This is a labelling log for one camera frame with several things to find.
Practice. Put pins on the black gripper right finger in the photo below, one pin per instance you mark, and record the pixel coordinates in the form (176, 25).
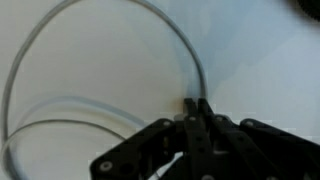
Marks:
(260, 150)

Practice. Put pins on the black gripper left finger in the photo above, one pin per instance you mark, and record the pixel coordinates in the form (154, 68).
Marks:
(196, 146)

